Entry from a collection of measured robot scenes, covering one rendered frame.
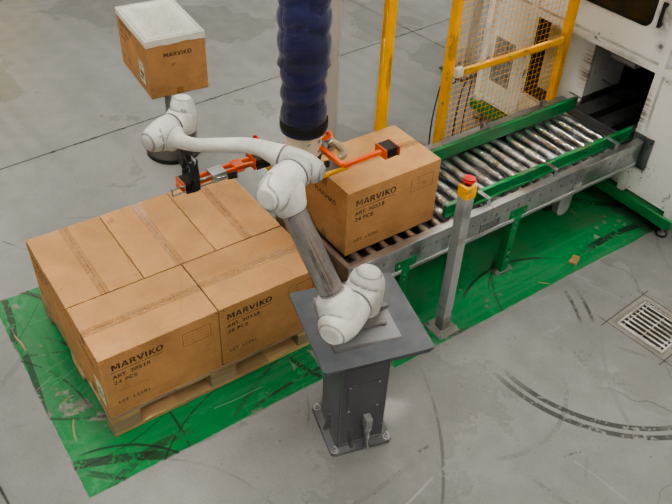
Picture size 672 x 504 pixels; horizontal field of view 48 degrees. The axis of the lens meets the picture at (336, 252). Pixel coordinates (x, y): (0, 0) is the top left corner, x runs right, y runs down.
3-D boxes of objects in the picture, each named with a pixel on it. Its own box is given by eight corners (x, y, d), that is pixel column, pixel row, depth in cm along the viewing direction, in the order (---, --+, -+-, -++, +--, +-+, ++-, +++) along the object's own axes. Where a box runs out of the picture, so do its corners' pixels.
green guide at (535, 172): (625, 137, 494) (629, 125, 488) (638, 144, 487) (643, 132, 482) (441, 216, 421) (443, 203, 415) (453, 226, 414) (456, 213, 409)
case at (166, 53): (122, 61, 533) (114, 6, 507) (177, 51, 549) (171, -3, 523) (151, 99, 494) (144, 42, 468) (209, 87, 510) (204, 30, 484)
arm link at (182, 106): (182, 120, 316) (162, 134, 307) (178, 87, 306) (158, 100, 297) (203, 127, 313) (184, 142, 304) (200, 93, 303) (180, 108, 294)
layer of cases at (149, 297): (231, 225, 473) (228, 172, 447) (320, 320, 412) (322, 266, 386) (41, 296, 419) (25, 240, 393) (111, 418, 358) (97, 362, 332)
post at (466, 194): (442, 321, 436) (468, 178, 371) (449, 328, 432) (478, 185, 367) (433, 325, 433) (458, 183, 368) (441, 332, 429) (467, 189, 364)
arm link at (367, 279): (386, 302, 328) (395, 266, 313) (368, 328, 315) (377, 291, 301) (353, 287, 332) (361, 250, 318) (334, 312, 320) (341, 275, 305)
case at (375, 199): (388, 183, 444) (394, 124, 418) (432, 219, 420) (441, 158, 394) (302, 216, 417) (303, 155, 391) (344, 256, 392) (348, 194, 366)
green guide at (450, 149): (564, 102, 526) (567, 90, 521) (575, 108, 520) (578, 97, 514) (383, 169, 453) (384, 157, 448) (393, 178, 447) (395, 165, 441)
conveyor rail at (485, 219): (629, 162, 498) (638, 137, 486) (635, 166, 495) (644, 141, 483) (345, 291, 393) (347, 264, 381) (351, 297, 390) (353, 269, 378)
